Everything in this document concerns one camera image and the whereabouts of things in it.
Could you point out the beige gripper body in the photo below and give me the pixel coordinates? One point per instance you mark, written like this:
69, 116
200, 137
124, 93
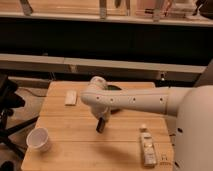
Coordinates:
105, 115

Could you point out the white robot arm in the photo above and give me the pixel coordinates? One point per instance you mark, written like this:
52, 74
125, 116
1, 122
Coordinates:
193, 108

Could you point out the white sponge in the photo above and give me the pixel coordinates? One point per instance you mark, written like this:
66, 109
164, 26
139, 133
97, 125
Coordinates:
71, 98

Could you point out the green bowl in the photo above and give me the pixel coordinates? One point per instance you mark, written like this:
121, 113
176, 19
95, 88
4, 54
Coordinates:
114, 87

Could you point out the white bottle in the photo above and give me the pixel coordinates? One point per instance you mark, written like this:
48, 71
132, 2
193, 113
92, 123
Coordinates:
147, 147

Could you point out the white paper cup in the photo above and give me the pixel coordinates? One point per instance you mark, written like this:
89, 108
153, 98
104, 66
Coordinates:
38, 139

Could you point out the black office chair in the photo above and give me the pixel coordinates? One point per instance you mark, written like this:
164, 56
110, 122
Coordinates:
8, 101

